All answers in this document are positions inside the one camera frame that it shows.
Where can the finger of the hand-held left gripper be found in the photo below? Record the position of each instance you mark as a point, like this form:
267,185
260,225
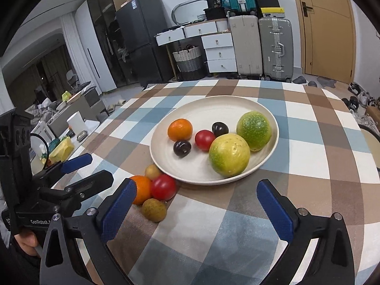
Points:
77,163
92,181

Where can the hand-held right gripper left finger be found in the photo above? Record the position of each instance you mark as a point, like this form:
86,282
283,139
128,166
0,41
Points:
117,210

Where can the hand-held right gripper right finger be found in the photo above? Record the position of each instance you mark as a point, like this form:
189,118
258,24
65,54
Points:
274,210

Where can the orange mandarin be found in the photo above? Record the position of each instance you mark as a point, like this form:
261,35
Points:
141,190
180,129

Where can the brown kiwi fruit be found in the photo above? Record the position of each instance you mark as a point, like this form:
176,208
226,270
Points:
154,210

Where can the red tomato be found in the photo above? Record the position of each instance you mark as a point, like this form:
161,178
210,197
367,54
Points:
163,187
204,140

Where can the small brown longan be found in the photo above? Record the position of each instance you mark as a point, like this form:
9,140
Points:
153,171

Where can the yellow-green citrus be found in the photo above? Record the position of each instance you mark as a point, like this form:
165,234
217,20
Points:
229,155

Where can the cream round plate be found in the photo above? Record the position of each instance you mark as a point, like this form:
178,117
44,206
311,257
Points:
187,169

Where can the green citrus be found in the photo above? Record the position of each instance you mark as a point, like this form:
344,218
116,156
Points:
254,130

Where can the dark purple plum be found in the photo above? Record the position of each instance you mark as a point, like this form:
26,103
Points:
182,148
220,128

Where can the person's left hand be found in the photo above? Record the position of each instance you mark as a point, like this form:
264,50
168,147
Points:
26,240

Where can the yellow packet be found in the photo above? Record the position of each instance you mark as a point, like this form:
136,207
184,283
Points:
62,150

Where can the small metal tin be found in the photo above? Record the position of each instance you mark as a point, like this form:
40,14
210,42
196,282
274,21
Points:
81,136

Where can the white cylinder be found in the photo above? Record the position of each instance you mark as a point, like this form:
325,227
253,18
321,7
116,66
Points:
76,124

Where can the grey low cabinet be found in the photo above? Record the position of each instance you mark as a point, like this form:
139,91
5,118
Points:
80,104

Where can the beige slipper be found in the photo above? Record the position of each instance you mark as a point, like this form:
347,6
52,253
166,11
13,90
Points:
111,108
120,102

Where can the office chair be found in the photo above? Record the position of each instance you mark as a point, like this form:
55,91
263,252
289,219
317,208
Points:
72,80

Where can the white curtain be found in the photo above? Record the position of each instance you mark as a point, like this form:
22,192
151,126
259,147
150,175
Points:
69,50

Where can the white wardrobe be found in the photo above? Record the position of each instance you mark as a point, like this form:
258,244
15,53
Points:
89,50

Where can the round black-rimmed tray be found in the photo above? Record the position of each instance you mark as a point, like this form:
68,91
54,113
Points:
372,145

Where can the grey slippers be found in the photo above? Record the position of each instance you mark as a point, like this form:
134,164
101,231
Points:
301,80

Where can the grey door mat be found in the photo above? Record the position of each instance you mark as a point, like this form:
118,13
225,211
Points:
326,82

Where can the small cardboard box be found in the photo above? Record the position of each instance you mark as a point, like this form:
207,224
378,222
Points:
373,112

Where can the pile of shoes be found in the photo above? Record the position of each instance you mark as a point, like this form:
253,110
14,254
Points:
360,98

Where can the dark grey fridge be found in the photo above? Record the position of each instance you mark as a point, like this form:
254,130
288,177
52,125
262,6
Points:
142,35

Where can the glass door wardrobe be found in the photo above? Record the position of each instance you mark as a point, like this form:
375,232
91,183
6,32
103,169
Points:
104,20

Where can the woven basket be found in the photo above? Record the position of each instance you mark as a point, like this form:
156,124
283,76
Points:
188,62

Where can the silver suitcase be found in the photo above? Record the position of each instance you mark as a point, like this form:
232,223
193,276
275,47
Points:
274,50

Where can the beige suitcase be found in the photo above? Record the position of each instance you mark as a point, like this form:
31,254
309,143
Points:
245,47

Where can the white drawer desk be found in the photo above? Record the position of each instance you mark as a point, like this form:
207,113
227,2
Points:
219,53

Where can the wooden door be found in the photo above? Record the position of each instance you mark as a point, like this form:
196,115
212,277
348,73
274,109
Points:
329,35

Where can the oval mirror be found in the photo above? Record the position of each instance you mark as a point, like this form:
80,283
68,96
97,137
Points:
187,10

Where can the yellow and black shoe box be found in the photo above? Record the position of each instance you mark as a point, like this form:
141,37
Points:
272,12

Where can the black storage box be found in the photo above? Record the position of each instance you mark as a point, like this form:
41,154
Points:
214,14

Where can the plain black shoe box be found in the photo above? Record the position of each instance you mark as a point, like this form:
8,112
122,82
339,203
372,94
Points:
268,4

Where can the black paper bag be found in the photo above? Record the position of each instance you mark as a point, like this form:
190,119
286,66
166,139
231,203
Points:
214,1

